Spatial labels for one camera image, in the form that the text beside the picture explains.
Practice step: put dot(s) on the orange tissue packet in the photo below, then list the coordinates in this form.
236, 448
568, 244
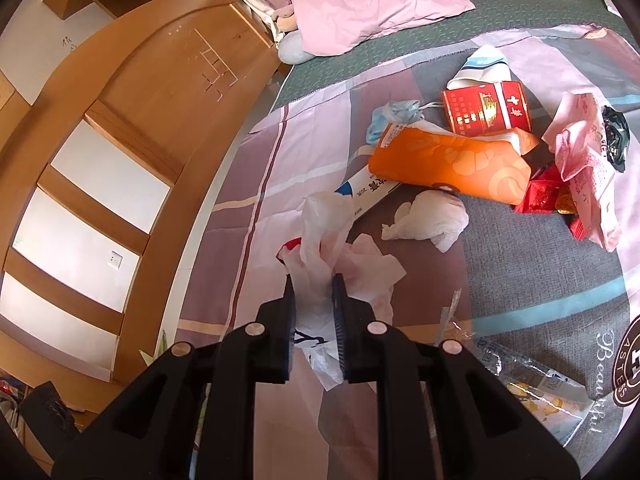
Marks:
450, 160

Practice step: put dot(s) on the white wall socket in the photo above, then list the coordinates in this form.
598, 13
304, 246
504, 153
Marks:
116, 258

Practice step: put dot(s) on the green quilted bed mat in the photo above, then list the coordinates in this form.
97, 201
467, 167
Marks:
400, 45

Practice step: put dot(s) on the blue face mask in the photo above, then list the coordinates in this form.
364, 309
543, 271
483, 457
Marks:
395, 110

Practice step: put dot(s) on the checked bed sheet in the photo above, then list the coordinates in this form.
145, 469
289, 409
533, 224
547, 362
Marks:
525, 270

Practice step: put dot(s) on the wooden bed headboard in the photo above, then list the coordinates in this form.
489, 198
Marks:
150, 75

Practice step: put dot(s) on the clear snack packet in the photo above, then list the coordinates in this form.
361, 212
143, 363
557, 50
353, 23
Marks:
540, 390

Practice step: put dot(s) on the crumpled white tissue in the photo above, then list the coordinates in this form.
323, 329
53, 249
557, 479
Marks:
435, 215

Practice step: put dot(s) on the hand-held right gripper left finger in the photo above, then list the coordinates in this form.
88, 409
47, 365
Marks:
289, 310

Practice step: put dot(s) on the pink pillow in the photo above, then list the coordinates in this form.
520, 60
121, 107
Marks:
370, 0

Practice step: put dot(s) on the pink printed plastic packet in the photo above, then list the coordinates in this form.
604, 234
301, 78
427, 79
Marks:
585, 160

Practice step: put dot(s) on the red patterned snack wrapper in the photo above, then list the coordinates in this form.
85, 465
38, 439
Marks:
579, 227

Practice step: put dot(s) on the white plastic bag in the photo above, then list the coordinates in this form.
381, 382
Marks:
320, 225

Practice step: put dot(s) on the white and blue medicine box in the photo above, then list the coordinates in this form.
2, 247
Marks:
367, 190

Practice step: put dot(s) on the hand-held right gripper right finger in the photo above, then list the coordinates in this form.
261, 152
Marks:
338, 310

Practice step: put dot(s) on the black plastic bag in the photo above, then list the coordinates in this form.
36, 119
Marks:
615, 135

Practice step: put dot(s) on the clear plastic wrapper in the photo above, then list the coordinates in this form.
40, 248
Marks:
452, 320

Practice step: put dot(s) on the white and blue packet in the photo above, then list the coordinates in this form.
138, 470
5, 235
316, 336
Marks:
482, 65

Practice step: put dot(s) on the red cigarette box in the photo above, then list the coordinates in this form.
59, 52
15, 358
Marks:
480, 107

